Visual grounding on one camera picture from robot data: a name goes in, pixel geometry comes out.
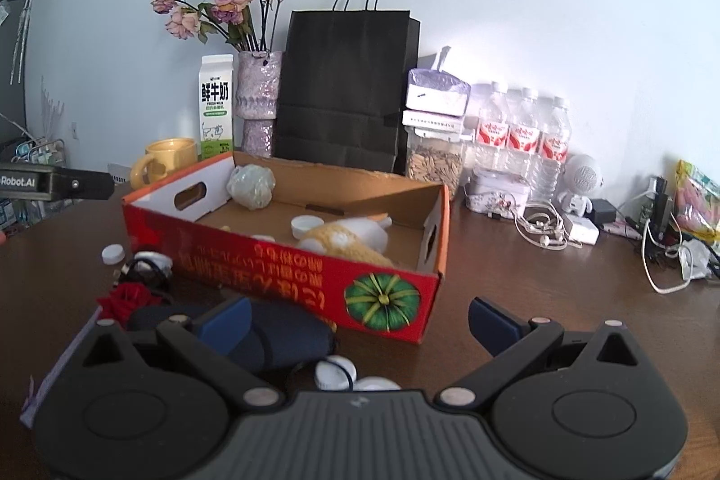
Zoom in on greenish plastic bag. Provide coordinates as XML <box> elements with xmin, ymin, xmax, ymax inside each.
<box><xmin>226</xmin><ymin>164</ymin><xmax>276</xmax><ymax>211</ymax></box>

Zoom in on large white bottle cap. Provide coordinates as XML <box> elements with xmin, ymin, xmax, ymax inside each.
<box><xmin>291</xmin><ymin>215</ymin><xmax>326</xmax><ymax>238</ymax></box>

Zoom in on purple white plastic packet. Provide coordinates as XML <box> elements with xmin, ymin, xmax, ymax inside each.
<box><xmin>406</xmin><ymin>46</ymin><xmax>472</xmax><ymax>117</ymax></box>

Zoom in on clear container of seeds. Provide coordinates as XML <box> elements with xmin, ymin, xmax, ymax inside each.
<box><xmin>405</xmin><ymin>128</ymin><xmax>470</xmax><ymax>185</ymax></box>

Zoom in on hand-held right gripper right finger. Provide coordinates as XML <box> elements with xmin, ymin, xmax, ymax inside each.
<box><xmin>436</xmin><ymin>296</ymin><xmax>656</xmax><ymax>410</ymax></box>

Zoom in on red cardboard box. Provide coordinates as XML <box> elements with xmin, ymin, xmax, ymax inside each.
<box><xmin>121</xmin><ymin>151</ymin><xmax>452</xmax><ymax>346</ymax></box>

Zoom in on yellow snack bag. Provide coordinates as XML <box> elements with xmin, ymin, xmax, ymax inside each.
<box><xmin>674</xmin><ymin>159</ymin><xmax>720</xmax><ymax>242</ymax></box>

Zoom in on pink patterned pouch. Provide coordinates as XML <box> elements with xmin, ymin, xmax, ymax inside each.
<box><xmin>599</xmin><ymin>220</ymin><xmax>642</xmax><ymax>240</ymax></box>

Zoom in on white cable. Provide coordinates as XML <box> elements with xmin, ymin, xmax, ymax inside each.
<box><xmin>641</xmin><ymin>221</ymin><xmax>695</xmax><ymax>295</ymax></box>

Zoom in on blue grey fabric pouch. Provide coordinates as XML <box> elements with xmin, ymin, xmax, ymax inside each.
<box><xmin>19</xmin><ymin>308</ymin><xmax>102</xmax><ymax>427</ymax></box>

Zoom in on black paper bag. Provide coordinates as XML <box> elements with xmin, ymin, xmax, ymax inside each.
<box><xmin>271</xmin><ymin>0</ymin><xmax>422</xmax><ymax>174</ymax></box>

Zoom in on black power adapter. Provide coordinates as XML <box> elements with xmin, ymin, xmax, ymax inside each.
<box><xmin>588</xmin><ymin>199</ymin><xmax>618</xmax><ymax>223</ymax></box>

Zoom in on white charger block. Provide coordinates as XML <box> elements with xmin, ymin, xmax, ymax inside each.
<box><xmin>562</xmin><ymin>215</ymin><xmax>602</xmax><ymax>245</ymax></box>

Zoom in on dark wall board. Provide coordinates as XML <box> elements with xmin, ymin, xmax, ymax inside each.
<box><xmin>0</xmin><ymin>0</ymin><xmax>35</xmax><ymax>144</ymax></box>

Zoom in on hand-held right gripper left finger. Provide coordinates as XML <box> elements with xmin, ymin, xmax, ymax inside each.
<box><xmin>67</xmin><ymin>296</ymin><xmax>285</xmax><ymax>410</ymax></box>

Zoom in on navy blue pouch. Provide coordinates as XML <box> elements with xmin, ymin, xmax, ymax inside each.
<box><xmin>125</xmin><ymin>300</ymin><xmax>341</xmax><ymax>374</ymax></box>

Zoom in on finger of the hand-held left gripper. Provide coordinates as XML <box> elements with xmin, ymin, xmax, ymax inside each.
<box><xmin>50</xmin><ymin>167</ymin><xmax>114</xmax><ymax>201</ymax></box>

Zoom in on white floral tin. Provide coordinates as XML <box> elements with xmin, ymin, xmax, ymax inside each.
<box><xmin>466</xmin><ymin>169</ymin><xmax>532</xmax><ymax>219</ymax></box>

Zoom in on white green milk carton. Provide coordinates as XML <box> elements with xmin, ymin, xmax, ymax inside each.
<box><xmin>198</xmin><ymin>54</ymin><xmax>235</xmax><ymax>161</ymax></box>

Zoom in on white wired earphones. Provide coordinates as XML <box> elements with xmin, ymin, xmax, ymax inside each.
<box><xmin>514</xmin><ymin>202</ymin><xmax>583</xmax><ymax>251</ymax></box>

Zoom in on purple textured vase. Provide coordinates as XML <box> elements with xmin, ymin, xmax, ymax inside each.
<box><xmin>233</xmin><ymin>49</ymin><xmax>283</xmax><ymax>159</ymax></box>

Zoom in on white flat box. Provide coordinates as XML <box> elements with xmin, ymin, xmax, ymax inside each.
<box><xmin>402</xmin><ymin>110</ymin><xmax>465</xmax><ymax>132</ymax></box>

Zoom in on yellow white plush toy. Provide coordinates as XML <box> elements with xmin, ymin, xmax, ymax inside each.
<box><xmin>295</xmin><ymin>213</ymin><xmax>395</xmax><ymax>270</ymax></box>

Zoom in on white round robot speaker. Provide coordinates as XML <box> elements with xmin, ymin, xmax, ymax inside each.
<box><xmin>557</xmin><ymin>153</ymin><xmax>605</xmax><ymax>218</ymax></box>

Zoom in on yellow mug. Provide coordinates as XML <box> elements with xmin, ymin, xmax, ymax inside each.
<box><xmin>130</xmin><ymin>138</ymin><xmax>199</xmax><ymax>189</ymax></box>

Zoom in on white face mask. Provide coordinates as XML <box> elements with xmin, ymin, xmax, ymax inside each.
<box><xmin>678</xmin><ymin>238</ymin><xmax>720</xmax><ymax>281</ymax></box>

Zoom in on red fabric flower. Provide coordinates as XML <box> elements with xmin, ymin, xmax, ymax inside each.
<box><xmin>95</xmin><ymin>283</ymin><xmax>164</xmax><ymax>326</ymax></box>

